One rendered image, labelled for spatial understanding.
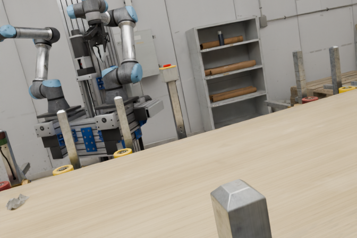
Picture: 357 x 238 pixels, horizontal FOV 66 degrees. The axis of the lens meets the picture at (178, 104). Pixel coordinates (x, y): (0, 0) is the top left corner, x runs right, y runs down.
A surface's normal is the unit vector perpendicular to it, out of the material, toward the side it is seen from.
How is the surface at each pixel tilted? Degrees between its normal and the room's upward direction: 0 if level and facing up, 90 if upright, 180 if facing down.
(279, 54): 90
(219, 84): 90
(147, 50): 90
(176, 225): 0
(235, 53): 90
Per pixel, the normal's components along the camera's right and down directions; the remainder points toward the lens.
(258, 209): 0.29, 0.11
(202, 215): -0.20, -0.96
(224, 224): -0.94, 0.24
